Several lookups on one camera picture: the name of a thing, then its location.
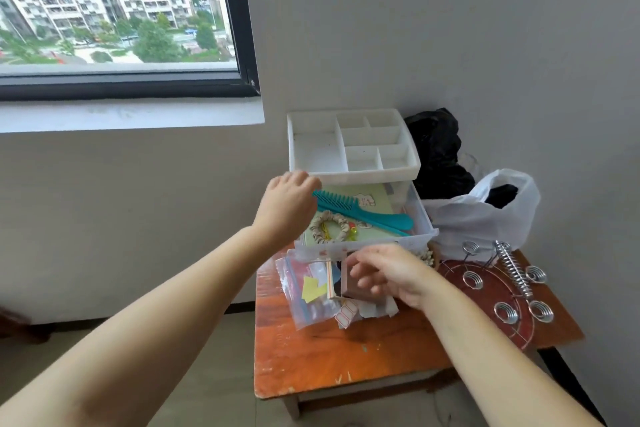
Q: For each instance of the person's right hand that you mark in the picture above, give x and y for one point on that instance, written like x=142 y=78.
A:
x=405 y=274

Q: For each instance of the person's left hand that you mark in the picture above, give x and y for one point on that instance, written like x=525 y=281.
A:
x=287 y=206

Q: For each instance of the clear plastic drawer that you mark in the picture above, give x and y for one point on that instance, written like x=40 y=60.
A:
x=400 y=241

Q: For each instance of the teal comb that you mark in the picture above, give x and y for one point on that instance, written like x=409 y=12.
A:
x=372 y=219

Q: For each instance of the green notebook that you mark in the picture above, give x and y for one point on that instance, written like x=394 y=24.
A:
x=382 y=204

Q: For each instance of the person's left forearm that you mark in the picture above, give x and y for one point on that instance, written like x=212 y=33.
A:
x=150 y=331

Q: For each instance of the person's right forearm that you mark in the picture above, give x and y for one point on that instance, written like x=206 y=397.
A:
x=495 y=366

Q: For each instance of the small brown bowl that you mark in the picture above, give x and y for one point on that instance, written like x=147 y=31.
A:
x=431 y=256

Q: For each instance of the white folded paper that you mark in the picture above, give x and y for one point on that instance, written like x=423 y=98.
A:
x=377 y=309

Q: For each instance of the white plastic organizer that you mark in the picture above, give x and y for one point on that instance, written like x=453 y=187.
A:
x=320 y=146

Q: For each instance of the red bordered label stickers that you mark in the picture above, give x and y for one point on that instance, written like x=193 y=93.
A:
x=346 y=314

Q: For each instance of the white plastic bag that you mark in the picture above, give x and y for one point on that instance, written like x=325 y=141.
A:
x=470 y=226

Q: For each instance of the yellow paper piece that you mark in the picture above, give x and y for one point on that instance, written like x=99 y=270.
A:
x=312 y=290

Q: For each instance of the small orange wooden table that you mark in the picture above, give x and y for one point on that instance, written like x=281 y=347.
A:
x=350 y=351

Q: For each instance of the clear zip bag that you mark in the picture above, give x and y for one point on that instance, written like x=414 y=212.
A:
x=305 y=314

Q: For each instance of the black cloth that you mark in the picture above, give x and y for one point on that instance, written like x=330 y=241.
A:
x=502 y=195

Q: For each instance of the black plastic bag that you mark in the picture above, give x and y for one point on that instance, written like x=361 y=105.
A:
x=437 y=151

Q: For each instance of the white window sill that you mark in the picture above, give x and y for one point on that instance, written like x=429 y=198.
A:
x=125 y=115

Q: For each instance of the black framed window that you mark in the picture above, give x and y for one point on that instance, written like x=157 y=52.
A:
x=245 y=16

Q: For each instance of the dark wooden chair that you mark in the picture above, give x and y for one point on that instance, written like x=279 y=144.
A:
x=20 y=324

